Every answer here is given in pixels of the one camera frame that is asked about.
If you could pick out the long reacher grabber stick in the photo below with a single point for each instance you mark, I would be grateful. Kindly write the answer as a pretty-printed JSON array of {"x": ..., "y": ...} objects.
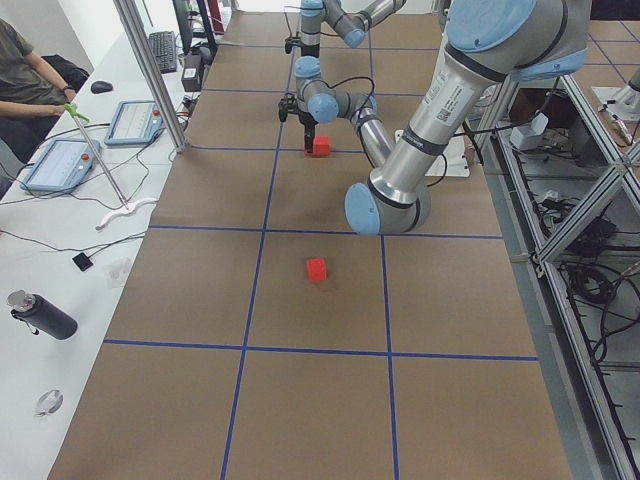
[{"x": 127, "y": 207}]

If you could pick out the black computer mouse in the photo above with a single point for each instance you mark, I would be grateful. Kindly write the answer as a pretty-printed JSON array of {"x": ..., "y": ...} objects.
[{"x": 99, "y": 87}]

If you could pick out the aluminium frame post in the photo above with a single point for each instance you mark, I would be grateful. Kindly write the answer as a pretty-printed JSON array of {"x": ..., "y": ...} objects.
[{"x": 134, "y": 29}]

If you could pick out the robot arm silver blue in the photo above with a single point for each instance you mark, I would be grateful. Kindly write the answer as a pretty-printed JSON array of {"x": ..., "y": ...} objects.
[
  {"x": 486, "y": 42},
  {"x": 350, "y": 27}
]

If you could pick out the seated person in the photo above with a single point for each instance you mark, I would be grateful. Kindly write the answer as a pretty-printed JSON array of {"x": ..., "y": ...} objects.
[{"x": 34, "y": 91}]

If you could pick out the black water bottle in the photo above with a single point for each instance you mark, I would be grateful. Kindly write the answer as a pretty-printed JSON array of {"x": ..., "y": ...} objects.
[{"x": 40, "y": 315}]

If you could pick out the far blue teach pendant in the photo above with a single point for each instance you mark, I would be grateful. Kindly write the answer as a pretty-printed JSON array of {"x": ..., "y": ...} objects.
[{"x": 135, "y": 123}]

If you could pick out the small black square pad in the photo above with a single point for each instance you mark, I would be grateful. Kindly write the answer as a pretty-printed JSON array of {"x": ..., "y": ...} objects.
[{"x": 82, "y": 261}]

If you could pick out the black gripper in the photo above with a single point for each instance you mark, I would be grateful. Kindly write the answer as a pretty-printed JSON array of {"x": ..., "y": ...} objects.
[
  {"x": 310, "y": 49},
  {"x": 306, "y": 120}
]

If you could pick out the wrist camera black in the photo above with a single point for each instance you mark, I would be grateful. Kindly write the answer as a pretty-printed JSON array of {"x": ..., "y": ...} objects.
[
  {"x": 291, "y": 42},
  {"x": 287, "y": 105}
]

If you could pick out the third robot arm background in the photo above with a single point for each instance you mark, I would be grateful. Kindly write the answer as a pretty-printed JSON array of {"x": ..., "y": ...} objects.
[{"x": 620, "y": 104}]

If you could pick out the blue teach pendant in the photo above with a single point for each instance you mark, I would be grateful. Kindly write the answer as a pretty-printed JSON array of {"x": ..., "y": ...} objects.
[
  {"x": 135, "y": 123},
  {"x": 62, "y": 166}
]

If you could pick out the near blue teach pendant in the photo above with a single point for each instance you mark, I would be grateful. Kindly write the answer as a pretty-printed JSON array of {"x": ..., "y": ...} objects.
[{"x": 62, "y": 166}]

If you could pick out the red block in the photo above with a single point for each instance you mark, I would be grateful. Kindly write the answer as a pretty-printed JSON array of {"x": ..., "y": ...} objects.
[
  {"x": 316, "y": 270},
  {"x": 320, "y": 147}
]

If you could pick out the white central robot pedestal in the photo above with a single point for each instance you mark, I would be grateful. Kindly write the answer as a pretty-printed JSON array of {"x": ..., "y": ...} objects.
[{"x": 452, "y": 163}]

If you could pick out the black keyboard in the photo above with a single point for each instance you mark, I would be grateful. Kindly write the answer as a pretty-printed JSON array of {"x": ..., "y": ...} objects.
[{"x": 163, "y": 48}]

